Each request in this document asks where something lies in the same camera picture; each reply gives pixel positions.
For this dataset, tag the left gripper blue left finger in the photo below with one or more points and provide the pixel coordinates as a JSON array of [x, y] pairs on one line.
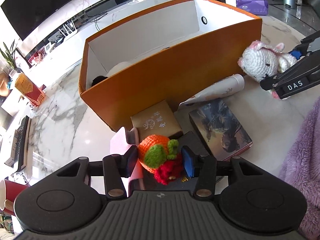
[[130, 159]]

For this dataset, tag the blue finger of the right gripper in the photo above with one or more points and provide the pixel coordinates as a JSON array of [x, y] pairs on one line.
[[296, 53]]

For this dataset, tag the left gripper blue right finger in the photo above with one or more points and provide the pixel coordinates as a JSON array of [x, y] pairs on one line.
[[188, 161]]

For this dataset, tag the orange crochet fruit toy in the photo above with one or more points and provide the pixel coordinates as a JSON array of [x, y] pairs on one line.
[[160, 156]]

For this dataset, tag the white crochet bunny keychain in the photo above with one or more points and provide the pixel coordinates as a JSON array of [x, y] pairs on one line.
[[260, 60]]

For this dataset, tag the picture cover book box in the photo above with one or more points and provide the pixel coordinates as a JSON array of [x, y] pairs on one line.
[[219, 130]]

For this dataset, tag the gold gift box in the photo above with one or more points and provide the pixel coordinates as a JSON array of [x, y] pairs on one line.
[[157, 119]]

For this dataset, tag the white pink plush rabbit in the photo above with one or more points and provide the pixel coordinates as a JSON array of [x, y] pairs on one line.
[[117, 68]]

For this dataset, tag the purple tissue pack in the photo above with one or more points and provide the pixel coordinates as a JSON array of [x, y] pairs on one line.
[[256, 7]]

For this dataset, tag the white printed tube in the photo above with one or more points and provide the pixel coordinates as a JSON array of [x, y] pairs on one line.
[[221, 89]]

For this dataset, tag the large orange cardboard box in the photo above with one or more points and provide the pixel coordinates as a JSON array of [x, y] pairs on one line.
[[176, 49]]

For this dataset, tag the black keyboard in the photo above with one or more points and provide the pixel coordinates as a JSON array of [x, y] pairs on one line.
[[19, 144]]

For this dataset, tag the red yellow carton box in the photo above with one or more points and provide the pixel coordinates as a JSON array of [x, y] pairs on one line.
[[28, 89]]

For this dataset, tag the red paper cup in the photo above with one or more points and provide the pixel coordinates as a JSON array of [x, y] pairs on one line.
[[9, 191]]

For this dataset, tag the white wifi router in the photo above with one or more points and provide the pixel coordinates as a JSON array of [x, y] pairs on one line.
[[68, 29]]

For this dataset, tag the left potted plant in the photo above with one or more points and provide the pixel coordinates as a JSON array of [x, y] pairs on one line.
[[9, 55]]

